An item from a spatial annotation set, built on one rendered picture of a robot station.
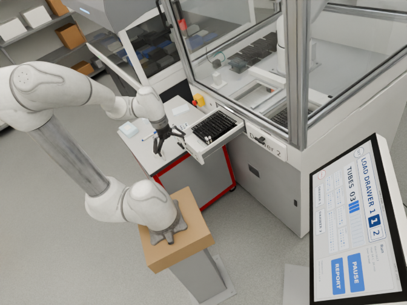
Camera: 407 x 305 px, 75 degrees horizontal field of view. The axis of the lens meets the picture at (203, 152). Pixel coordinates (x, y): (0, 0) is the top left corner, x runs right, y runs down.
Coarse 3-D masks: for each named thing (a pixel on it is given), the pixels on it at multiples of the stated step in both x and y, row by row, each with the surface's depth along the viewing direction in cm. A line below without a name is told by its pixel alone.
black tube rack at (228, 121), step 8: (216, 112) 168; (208, 120) 164; (216, 120) 162; (224, 120) 161; (232, 120) 159; (200, 128) 165; (208, 128) 159; (216, 128) 158; (224, 128) 155; (232, 128) 158; (208, 136) 154; (216, 136) 157; (208, 144) 154
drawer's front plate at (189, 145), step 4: (176, 132) 160; (188, 144) 149; (192, 144) 149; (188, 148) 155; (192, 148) 148; (196, 148) 145; (196, 152) 145; (196, 156) 150; (200, 156) 146; (200, 160) 148
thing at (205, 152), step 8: (224, 112) 173; (200, 120) 168; (240, 120) 160; (240, 128) 156; (184, 136) 167; (192, 136) 168; (224, 136) 152; (232, 136) 155; (216, 144) 151; (224, 144) 155; (200, 152) 148; (208, 152) 151
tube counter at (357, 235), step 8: (352, 192) 85; (352, 200) 83; (352, 208) 82; (360, 208) 79; (352, 216) 81; (360, 216) 78; (352, 224) 79; (360, 224) 77; (352, 232) 78; (360, 232) 75; (352, 240) 77; (360, 240) 74
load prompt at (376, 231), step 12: (360, 168) 87; (372, 168) 82; (360, 180) 84; (372, 180) 80; (372, 192) 78; (372, 204) 76; (372, 216) 74; (372, 228) 72; (384, 228) 69; (372, 240) 71
